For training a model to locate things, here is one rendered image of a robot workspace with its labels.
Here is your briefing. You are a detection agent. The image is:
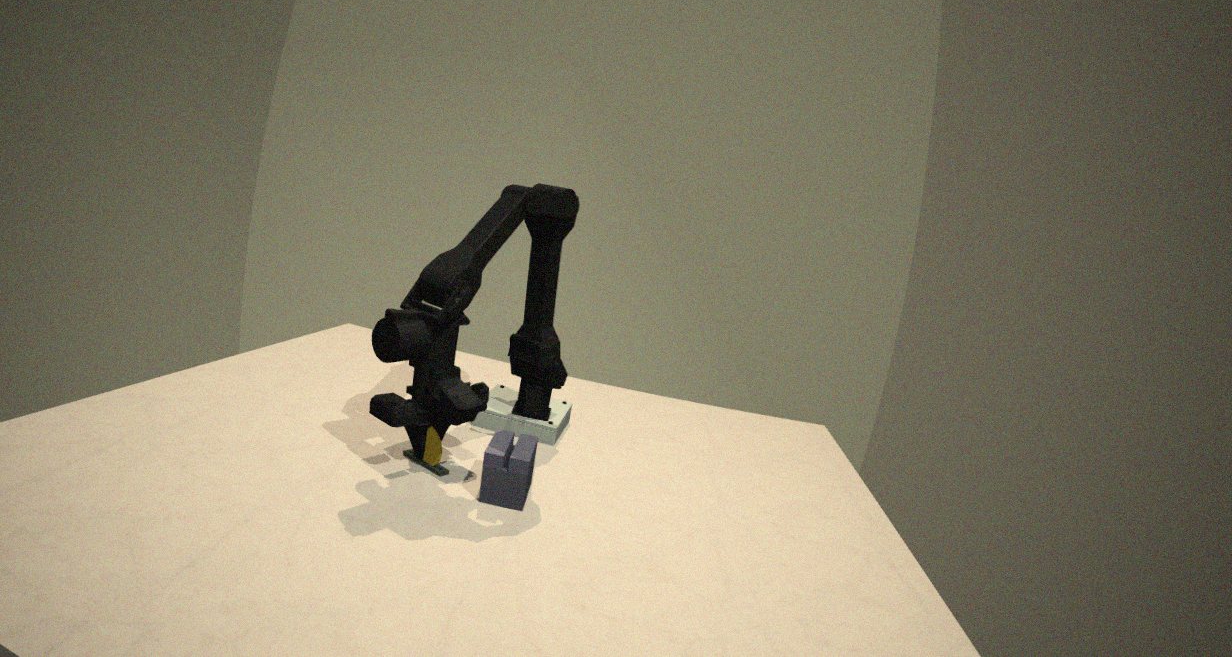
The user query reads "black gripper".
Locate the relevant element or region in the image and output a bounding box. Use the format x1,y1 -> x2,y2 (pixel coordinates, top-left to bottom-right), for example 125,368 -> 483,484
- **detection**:
370,357 -> 460,460

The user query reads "gold coin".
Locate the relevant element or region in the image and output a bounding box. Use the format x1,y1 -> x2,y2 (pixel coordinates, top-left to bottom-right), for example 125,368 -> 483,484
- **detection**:
423,426 -> 444,466

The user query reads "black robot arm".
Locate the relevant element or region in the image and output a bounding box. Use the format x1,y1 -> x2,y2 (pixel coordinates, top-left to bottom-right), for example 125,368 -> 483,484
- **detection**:
372,182 -> 580,426

